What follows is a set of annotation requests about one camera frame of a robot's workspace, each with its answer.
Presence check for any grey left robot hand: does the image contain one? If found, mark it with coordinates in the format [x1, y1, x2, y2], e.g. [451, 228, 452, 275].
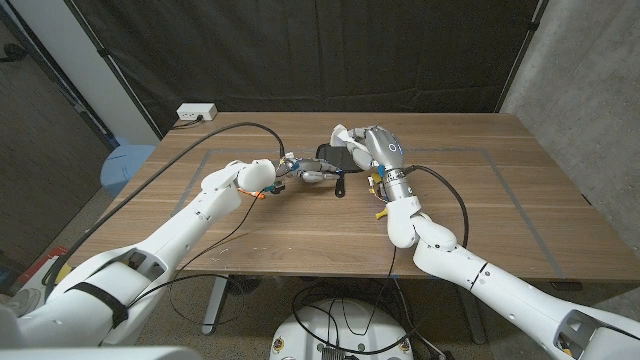
[276, 155, 346, 185]

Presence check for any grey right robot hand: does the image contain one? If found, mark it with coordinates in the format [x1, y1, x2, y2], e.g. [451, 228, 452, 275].
[343, 124, 414, 203]

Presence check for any black hand mirror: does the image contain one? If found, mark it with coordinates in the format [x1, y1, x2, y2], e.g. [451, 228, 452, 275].
[315, 142, 369, 199]

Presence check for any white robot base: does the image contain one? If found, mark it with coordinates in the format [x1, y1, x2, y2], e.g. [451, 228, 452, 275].
[269, 298, 414, 360]

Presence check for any black backdrop curtain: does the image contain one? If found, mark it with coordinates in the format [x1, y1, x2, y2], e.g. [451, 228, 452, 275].
[64, 0, 549, 137]

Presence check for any white power strip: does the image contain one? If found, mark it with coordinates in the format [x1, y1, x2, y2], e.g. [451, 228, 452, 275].
[176, 102, 219, 122]

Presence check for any black round fan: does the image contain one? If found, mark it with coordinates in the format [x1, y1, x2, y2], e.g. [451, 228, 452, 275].
[225, 274, 262, 296]

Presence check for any black backdrop stand pole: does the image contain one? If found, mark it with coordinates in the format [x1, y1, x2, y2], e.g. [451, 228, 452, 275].
[64, 0, 164, 140]
[496, 0, 547, 114]

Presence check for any grey table leg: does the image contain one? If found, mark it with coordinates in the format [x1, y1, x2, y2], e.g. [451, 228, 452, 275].
[202, 273, 231, 335]
[457, 287, 489, 345]

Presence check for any light blue round stool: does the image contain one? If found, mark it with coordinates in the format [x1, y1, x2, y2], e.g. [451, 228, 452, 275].
[99, 143, 157, 199]

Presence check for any yellow and black floor item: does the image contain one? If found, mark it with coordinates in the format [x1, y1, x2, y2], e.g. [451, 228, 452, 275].
[53, 263, 74, 286]

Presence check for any white robot head cover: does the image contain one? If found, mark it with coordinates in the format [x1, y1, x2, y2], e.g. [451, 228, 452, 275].
[0, 346, 204, 360]

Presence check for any red floor board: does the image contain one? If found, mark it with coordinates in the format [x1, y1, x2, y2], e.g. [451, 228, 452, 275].
[17, 244, 71, 286]

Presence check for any grey shoe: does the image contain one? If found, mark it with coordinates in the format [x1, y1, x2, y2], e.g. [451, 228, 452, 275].
[8, 287, 44, 317]

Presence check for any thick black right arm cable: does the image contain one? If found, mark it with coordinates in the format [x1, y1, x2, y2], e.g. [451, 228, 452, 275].
[402, 164, 470, 250]

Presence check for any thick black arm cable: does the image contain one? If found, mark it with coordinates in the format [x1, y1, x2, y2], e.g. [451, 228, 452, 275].
[402, 164, 470, 250]
[40, 121, 287, 301]

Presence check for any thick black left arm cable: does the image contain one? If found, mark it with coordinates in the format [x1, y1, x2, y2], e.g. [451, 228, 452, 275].
[40, 121, 287, 301]

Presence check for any thin black left wrist cable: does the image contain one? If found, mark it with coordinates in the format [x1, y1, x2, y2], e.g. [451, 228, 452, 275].
[127, 192, 266, 329]

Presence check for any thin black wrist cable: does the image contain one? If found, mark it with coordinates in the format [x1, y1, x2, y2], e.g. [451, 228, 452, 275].
[344, 246, 399, 337]
[127, 192, 266, 329]

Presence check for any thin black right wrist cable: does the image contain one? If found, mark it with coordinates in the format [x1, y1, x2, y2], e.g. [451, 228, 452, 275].
[344, 246, 399, 337]

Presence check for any black power strip cable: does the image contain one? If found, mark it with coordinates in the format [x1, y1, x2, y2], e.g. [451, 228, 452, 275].
[172, 115, 204, 130]

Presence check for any black cable over robot base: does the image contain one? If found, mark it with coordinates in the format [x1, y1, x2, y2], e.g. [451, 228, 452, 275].
[292, 279, 451, 360]

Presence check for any black door handle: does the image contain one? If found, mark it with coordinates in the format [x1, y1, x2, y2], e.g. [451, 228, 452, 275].
[0, 42, 29, 64]

